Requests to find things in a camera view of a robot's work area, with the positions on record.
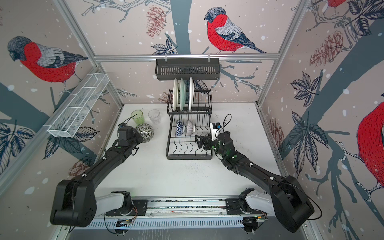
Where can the white wire wall basket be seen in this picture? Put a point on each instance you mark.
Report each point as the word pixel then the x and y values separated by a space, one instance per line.
pixel 71 118

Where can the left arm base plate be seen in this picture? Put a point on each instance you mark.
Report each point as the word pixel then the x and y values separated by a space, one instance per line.
pixel 136 208

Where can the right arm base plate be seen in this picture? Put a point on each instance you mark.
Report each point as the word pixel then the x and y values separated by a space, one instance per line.
pixel 240 207

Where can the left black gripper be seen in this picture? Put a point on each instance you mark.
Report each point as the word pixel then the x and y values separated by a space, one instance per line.
pixel 138 136

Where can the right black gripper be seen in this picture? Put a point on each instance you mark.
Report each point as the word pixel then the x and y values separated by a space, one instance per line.
pixel 204 141

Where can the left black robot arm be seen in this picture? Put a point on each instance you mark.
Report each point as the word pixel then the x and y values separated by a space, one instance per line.
pixel 75 203

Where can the black hanging wall basket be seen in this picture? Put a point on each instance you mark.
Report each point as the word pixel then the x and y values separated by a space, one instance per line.
pixel 198 69

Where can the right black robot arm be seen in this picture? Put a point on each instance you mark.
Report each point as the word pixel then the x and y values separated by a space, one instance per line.
pixel 291 205

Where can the pale green plate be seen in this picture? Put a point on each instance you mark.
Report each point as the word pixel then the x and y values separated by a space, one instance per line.
pixel 182 93

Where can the horizontal aluminium frame bar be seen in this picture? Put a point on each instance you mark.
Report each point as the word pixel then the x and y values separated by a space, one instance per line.
pixel 149 58

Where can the white plate left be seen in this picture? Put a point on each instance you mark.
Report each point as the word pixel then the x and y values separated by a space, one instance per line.
pixel 175 94

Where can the black two-tier dish rack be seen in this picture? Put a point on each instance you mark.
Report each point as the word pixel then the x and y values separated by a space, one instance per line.
pixel 186 124

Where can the clear drinking glass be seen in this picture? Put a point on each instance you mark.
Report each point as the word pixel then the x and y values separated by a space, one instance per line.
pixel 155 116

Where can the aluminium mounting rail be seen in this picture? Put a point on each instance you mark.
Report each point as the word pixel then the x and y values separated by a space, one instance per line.
pixel 191 207

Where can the red patterned bowl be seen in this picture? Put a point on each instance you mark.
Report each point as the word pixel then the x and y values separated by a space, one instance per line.
pixel 146 131

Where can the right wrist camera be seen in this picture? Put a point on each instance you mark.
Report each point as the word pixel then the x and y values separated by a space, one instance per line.
pixel 215 127

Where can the white plate right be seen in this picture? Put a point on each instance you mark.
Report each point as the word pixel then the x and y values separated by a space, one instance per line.
pixel 191 93

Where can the white plate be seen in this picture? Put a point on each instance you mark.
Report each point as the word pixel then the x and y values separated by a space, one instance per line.
pixel 191 93
pixel 175 94

